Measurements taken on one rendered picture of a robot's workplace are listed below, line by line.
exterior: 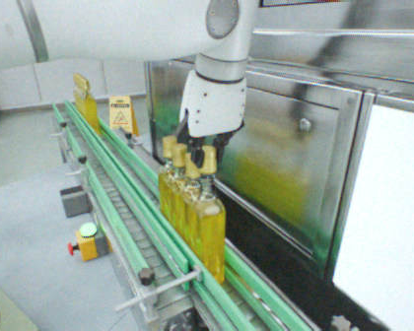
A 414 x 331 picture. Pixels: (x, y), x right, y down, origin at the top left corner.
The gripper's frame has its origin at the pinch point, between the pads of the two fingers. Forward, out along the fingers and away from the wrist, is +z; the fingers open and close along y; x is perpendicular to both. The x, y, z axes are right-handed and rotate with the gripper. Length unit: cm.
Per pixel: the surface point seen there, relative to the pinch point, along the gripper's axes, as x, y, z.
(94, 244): -24, 19, 46
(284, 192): 9.4, -12.9, 6.1
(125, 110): -303, -68, 159
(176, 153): -9.3, 1.6, 6.0
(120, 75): -559, -132, 219
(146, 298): 11.2, 15.6, 20.3
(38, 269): -26, 35, 52
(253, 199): 2.4, -12.7, 14.3
